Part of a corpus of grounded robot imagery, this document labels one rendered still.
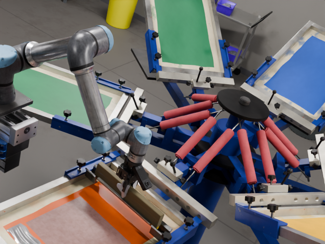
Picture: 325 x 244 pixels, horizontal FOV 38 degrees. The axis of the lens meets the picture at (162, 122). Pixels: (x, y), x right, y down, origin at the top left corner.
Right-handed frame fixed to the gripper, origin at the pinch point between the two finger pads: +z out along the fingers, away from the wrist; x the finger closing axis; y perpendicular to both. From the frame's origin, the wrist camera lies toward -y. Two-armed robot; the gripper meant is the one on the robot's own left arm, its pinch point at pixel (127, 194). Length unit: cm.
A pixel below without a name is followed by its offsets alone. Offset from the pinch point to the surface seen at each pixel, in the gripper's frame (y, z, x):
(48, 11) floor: 382, 106, -266
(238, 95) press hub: 7, -28, -89
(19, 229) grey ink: 14.7, 8.0, 46.4
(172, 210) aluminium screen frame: -16.2, 4.9, -16.7
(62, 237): 1.8, 8.5, 34.6
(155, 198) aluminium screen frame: -6.3, 4.9, -15.4
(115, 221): -3.8, 8.5, 8.8
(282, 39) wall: 121, 38, -424
